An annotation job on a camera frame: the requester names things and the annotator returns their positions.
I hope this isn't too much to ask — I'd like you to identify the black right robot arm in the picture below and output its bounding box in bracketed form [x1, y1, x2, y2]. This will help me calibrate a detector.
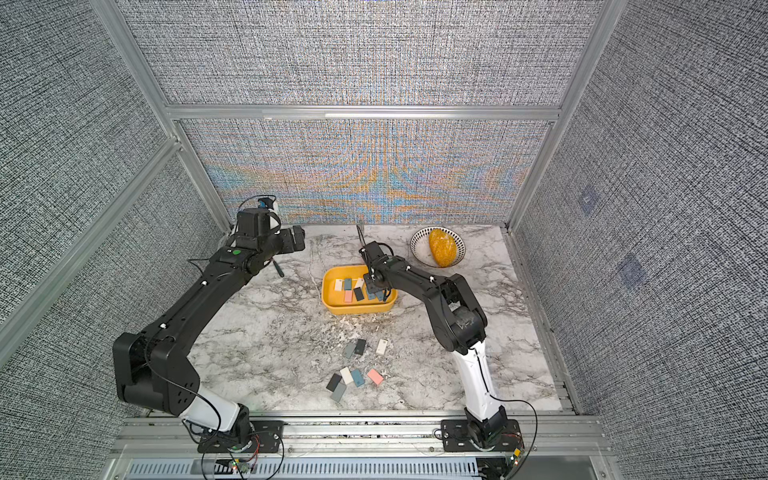
[366, 255, 508, 450]

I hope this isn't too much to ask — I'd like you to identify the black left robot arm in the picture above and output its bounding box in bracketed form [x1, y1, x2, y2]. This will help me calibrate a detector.
[113, 226, 305, 442]

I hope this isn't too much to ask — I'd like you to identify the yellow plastic storage box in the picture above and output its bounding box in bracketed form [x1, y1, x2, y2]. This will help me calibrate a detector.
[321, 265, 398, 315]

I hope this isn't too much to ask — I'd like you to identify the white patterned plate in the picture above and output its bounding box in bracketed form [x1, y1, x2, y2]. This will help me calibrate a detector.
[410, 227, 466, 268]

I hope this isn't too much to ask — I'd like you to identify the gold fork dark handle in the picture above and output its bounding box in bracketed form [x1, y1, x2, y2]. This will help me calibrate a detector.
[271, 259, 285, 278]

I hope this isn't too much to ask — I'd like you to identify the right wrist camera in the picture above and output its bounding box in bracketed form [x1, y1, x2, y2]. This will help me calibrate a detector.
[359, 241, 394, 276]

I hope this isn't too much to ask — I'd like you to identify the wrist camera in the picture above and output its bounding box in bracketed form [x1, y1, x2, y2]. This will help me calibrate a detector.
[359, 241, 394, 276]
[232, 194, 282, 249]

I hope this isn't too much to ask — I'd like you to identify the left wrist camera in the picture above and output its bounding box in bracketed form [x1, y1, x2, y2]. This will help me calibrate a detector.
[232, 194, 282, 249]

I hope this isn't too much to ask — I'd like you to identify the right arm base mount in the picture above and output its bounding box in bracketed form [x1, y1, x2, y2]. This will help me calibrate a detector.
[436, 419, 526, 456]

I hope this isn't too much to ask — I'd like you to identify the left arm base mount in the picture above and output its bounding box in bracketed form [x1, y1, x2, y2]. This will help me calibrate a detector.
[197, 420, 285, 454]

